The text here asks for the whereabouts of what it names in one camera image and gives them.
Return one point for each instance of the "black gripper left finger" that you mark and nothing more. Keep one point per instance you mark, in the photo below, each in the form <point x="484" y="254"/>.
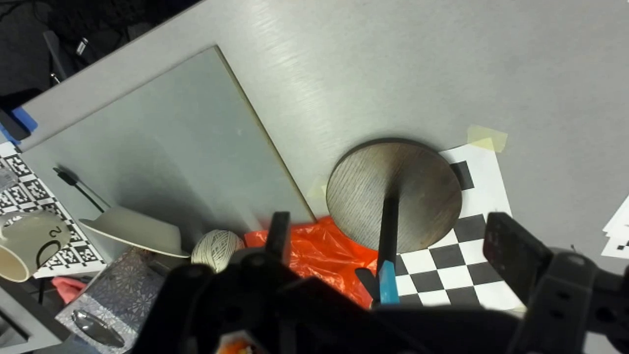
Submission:
<point x="197" y="307"/>

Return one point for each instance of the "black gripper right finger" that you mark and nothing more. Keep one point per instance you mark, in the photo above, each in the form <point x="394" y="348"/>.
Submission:
<point x="563" y="288"/>

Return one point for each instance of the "white yarn ball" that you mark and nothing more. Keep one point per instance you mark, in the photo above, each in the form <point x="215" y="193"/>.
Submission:
<point x="217" y="248"/>

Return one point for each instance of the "sparkly grey box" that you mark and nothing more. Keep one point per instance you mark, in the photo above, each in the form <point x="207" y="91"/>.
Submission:
<point x="111" y="295"/>

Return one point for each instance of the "grey hat-shaped bowl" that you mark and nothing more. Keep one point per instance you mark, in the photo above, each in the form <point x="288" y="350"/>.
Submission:
<point x="134" y="229"/>

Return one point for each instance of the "pink soft item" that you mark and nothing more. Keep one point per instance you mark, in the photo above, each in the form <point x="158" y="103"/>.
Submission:
<point x="70" y="288"/>

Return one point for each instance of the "checkerboard calibration sheet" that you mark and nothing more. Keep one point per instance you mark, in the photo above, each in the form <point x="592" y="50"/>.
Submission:
<point x="478" y="189"/>

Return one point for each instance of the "orange plastic bag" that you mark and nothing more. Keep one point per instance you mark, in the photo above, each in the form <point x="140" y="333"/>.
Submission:
<point x="327" y="256"/>

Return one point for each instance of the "thin grey board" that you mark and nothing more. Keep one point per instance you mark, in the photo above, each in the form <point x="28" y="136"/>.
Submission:
<point x="170" y="144"/>

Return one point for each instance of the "beige masking tape piece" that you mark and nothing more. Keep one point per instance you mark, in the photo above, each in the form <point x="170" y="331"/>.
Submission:
<point x="488" y="138"/>

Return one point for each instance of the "beige mug with number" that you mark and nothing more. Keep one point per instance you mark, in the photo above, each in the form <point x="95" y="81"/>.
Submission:
<point x="30" y="246"/>

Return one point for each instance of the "marker code sheet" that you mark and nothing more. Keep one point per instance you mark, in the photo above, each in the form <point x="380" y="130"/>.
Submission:
<point x="26" y="189"/>

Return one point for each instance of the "blue tape piece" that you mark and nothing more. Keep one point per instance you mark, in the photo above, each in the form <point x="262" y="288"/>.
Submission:
<point x="24" y="118"/>

